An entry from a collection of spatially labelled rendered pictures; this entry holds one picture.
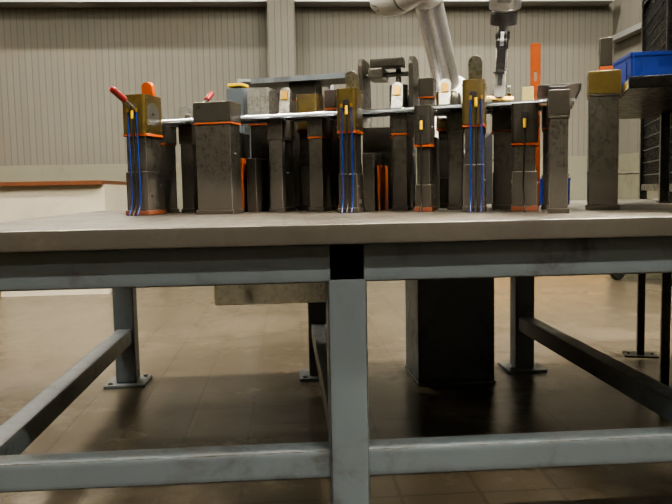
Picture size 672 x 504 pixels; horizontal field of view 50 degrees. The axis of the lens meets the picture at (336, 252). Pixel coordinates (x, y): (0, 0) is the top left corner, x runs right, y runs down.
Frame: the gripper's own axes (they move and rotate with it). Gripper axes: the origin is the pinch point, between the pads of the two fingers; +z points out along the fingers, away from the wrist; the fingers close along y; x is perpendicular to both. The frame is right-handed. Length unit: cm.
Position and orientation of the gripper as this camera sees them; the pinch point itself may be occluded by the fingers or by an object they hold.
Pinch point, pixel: (499, 84)
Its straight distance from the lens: 220.1
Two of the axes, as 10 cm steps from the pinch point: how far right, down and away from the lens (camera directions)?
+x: 9.7, 0.8, -2.4
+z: 0.3, 9.1, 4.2
